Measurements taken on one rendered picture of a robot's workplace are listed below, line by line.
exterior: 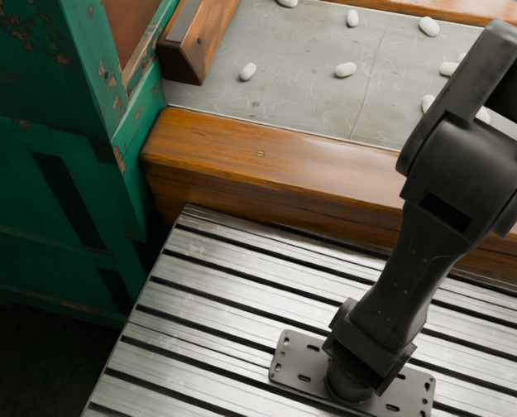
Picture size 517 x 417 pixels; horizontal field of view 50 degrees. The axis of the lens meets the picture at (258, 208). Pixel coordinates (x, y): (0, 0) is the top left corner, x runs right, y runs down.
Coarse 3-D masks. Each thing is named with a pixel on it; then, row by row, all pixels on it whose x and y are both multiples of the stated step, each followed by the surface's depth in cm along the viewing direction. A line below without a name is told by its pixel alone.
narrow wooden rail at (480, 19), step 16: (320, 0) 98; (336, 0) 97; (352, 0) 96; (368, 0) 95; (384, 0) 95; (400, 0) 94; (416, 0) 94; (432, 0) 94; (448, 0) 94; (464, 0) 94; (480, 0) 94; (496, 0) 94; (416, 16) 96; (432, 16) 95; (448, 16) 94; (464, 16) 93; (480, 16) 92; (496, 16) 92; (512, 16) 92
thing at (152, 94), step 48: (144, 96) 76; (0, 144) 80; (48, 144) 74; (96, 144) 70; (0, 192) 93; (48, 192) 88; (96, 192) 81; (144, 192) 84; (0, 240) 108; (48, 240) 103; (96, 240) 99; (144, 240) 90; (0, 288) 135; (48, 288) 130; (96, 288) 121
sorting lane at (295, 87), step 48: (240, 0) 98; (240, 48) 92; (288, 48) 92; (336, 48) 92; (384, 48) 92; (432, 48) 92; (192, 96) 86; (240, 96) 86; (288, 96) 86; (336, 96) 86; (384, 96) 86; (384, 144) 81
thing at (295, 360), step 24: (288, 336) 72; (312, 336) 72; (288, 360) 70; (312, 360) 70; (288, 384) 69; (312, 384) 69; (336, 384) 65; (360, 384) 62; (408, 384) 68; (432, 384) 68; (360, 408) 67; (384, 408) 67; (408, 408) 67
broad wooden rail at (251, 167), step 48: (144, 144) 78; (192, 144) 78; (240, 144) 78; (288, 144) 78; (336, 144) 78; (192, 192) 81; (240, 192) 78; (288, 192) 74; (336, 192) 73; (384, 192) 73; (384, 240) 78
